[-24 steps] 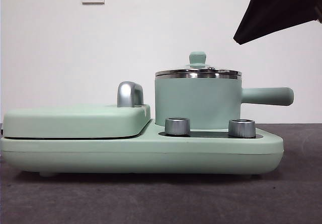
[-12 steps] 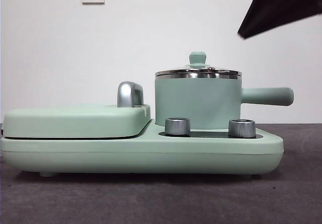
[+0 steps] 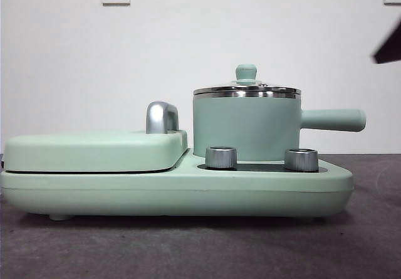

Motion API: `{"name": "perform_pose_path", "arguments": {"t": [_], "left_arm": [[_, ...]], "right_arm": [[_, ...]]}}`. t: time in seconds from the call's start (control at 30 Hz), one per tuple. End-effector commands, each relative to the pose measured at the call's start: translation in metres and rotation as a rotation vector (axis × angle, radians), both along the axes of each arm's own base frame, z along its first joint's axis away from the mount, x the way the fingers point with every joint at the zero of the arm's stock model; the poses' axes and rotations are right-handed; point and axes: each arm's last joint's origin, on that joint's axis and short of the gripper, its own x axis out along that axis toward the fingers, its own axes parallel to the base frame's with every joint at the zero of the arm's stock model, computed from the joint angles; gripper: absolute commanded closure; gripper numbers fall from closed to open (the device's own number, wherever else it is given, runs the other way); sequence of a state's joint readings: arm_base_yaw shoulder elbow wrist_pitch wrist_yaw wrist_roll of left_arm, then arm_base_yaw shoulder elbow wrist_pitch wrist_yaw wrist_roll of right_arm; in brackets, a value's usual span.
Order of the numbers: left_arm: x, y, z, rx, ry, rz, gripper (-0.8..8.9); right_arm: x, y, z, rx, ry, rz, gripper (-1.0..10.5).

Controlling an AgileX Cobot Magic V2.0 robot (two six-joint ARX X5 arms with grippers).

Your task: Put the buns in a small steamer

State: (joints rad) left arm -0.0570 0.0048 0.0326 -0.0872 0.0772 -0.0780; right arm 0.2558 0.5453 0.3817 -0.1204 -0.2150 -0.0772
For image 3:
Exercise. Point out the mint green griddle cover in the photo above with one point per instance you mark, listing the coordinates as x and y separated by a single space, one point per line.
94 153

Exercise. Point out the glass pot lid green knob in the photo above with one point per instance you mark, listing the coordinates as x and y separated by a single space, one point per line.
246 72

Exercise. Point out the silver control knob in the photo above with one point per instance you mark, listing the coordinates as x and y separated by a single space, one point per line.
220 158
300 160

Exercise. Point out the mint green breakfast machine base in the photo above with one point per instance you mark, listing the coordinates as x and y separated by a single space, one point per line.
188 197

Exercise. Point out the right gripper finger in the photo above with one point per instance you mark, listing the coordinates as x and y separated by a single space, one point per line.
390 50

